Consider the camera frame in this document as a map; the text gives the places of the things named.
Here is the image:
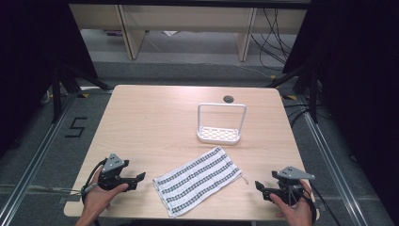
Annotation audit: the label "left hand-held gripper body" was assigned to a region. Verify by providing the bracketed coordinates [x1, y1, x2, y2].
[98, 153, 131, 192]

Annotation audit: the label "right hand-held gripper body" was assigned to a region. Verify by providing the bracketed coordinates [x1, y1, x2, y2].
[271, 166, 316, 207]

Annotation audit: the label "person's left hand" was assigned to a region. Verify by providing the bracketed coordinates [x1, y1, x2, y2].
[81, 169, 130, 221]

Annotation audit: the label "person's right hand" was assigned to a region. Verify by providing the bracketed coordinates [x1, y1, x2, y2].
[269, 180, 315, 226]

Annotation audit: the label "white checked dish towel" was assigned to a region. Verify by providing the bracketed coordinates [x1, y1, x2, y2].
[152, 145, 249, 218]

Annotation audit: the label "white towel rack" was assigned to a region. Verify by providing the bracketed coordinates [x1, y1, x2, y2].
[196, 102, 247, 146]

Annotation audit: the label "black metal stand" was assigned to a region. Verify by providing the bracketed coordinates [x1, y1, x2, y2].
[51, 61, 111, 124]
[265, 62, 320, 124]

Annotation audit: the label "dark curtain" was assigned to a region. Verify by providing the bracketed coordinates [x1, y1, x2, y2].
[281, 0, 399, 225]
[0, 0, 99, 159]

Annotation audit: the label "light wooden desk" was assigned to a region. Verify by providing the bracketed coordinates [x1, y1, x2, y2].
[69, 4, 309, 63]

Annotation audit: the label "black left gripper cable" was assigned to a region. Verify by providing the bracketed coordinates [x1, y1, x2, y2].
[80, 157, 108, 204]

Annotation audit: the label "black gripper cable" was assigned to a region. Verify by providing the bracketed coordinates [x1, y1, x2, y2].
[80, 157, 108, 204]
[308, 184, 343, 226]

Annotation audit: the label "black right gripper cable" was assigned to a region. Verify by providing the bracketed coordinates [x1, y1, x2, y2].
[308, 184, 343, 226]

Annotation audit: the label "aluminium floor rail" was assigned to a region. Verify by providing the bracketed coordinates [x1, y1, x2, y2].
[0, 91, 79, 226]
[297, 93, 369, 226]

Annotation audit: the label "black floor cables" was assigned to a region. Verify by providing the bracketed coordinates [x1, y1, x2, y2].
[282, 103, 333, 128]

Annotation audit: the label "bundle of black cables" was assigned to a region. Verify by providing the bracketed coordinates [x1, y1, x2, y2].
[249, 8, 297, 70]

